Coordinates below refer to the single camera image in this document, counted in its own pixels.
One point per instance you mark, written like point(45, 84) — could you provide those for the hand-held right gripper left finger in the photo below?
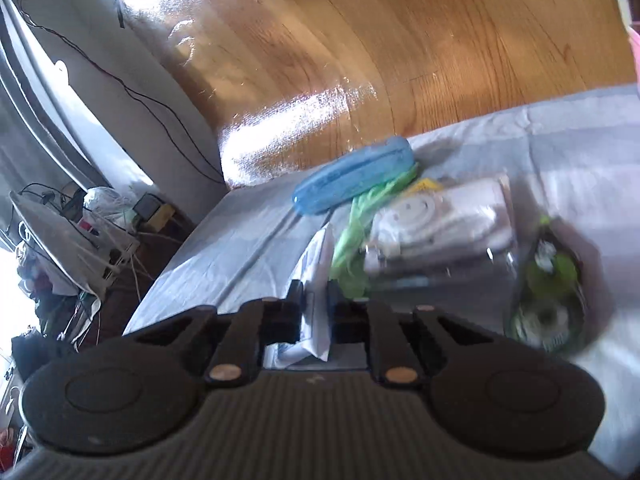
point(295, 312)

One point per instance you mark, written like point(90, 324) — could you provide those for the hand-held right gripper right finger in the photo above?
point(335, 316)

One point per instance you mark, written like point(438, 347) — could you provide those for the white plastic bag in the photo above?
point(107, 202)
point(320, 270)

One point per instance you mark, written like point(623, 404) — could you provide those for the green plastic bag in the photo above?
point(352, 240)

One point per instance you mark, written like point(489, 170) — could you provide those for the blue zip case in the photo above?
point(350, 180)

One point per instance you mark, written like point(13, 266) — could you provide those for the yellow box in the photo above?
point(161, 214)

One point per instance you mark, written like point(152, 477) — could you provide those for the white power strip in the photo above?
point(122, 252)

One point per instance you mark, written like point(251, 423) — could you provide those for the small black box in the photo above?
point(146, 204)

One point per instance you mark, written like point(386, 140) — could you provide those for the clear bag green items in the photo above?
point(550, 290)

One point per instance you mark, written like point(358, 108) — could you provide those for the white ironing board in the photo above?
point(55, 240)

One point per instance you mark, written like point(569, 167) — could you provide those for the dark clothes pile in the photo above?
point(45, 290)

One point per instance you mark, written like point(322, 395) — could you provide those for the pink cloth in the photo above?
point(635, 55)

